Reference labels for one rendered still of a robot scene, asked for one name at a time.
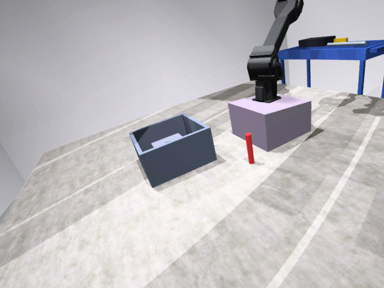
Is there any red peg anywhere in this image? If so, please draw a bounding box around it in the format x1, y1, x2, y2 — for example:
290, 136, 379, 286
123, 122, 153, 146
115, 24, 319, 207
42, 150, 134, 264
245, 133, 254, 164

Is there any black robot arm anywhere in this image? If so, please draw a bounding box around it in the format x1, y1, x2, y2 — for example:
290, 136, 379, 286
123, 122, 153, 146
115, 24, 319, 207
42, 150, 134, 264
247, 0, 304, 103

